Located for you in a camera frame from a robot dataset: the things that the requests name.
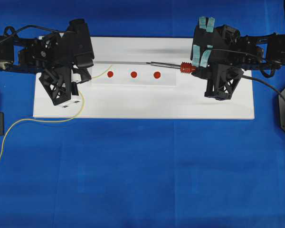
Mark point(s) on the white foam board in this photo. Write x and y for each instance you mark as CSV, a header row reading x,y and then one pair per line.
x,y
186,100

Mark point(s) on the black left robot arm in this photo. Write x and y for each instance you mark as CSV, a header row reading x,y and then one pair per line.
x,y
9,50

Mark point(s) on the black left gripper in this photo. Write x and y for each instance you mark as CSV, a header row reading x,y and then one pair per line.
x,y
38,54

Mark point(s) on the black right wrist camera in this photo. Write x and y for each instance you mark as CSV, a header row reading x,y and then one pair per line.
x,y
222,81

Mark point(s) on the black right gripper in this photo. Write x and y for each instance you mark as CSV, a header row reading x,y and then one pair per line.
x,y
222,45

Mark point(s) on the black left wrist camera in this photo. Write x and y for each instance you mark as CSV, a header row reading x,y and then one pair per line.
x,y
58,84

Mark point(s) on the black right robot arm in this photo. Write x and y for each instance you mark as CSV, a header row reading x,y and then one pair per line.
x,y
273,47

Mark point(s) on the blue table cloth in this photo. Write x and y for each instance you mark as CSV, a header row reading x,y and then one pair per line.
x,y
96,173

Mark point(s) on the clear acrylic plate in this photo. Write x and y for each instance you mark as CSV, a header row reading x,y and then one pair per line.
x,y
131,74

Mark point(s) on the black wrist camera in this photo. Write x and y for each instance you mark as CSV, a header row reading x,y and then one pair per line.
x,y
222,81
58,84

